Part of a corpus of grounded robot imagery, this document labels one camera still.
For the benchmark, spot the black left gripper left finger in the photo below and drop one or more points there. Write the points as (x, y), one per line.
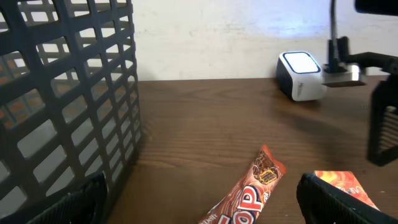
(85, 204)

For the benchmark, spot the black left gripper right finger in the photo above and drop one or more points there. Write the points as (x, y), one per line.
(322, 203)

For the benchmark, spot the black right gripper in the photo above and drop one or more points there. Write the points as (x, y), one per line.
(382, 144)

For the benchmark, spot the orange white small packet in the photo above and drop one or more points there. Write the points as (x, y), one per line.
(347, 182)

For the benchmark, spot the red brown candy bar wrapper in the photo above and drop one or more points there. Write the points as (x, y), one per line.
(246, 200)

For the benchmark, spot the white barcode scanner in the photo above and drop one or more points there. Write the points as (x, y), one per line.
(299, 76)

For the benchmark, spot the grey plastic mesh basket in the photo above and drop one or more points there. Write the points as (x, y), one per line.
(69, 101)

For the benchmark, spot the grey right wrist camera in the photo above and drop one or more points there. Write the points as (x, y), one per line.
(348, 75)

